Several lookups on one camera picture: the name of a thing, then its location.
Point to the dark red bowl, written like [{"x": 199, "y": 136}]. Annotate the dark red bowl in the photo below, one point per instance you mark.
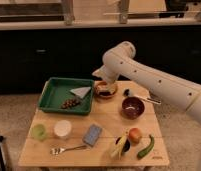
[{"x": 132, "y": 107}]

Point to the bunch of dark grapes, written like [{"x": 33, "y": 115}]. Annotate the bunch of dark grapes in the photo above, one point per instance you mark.
[{"x": 69, "y": 103}]

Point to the blue sponge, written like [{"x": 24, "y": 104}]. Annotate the blue sponge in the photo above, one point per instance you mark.
[{"x": 92, "y": 135}]

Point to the green cucumber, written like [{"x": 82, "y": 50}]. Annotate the green cucumber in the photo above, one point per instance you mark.
[{"x": 142, "y": 153}]

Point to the white paper cup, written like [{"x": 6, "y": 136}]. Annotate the white paper cup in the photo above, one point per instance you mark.
[{"x": 62, "y": 129}]

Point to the wooden table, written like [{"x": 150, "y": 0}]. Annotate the wooden table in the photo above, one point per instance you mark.
[{"x": 102, "y": 138}]

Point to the small black bowl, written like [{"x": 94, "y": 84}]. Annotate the small black bowl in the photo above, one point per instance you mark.
[{"x": 126, "y": 145}]

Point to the silver metal fork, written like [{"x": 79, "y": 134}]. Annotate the silver metal fork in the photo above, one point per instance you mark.
[{"x": 56, "y": 151}]

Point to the red orange apple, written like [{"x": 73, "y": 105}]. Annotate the red orange apple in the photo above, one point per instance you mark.
[{"x": 135, "y": 135}]

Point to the white triangular sandwich wedge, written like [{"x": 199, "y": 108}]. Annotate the white triangular sandwich wedge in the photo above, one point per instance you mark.
[{"x": 80, "y": 92}]

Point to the orange bowl with bread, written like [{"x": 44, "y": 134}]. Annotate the orange bowl with bread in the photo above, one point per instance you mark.
[{"x": 99, "y": 91}]

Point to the dark cabinet counter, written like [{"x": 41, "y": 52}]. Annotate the dark cabinet counter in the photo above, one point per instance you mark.
[{"x": 31, "y": 53}]

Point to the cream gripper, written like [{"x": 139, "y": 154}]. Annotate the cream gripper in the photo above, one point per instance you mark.
[{"x": 109, "y": 87}]

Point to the green plastic cup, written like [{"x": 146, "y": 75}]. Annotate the green plastic cup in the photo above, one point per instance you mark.
[{"x": 38, "y": 132}]

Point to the green plastic tray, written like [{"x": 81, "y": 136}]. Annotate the green plastic tray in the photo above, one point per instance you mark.
[{"x": 58, "y": 90}]

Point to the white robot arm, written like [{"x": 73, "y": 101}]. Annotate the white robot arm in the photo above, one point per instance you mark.
[{"x": 119, "y": 61}]

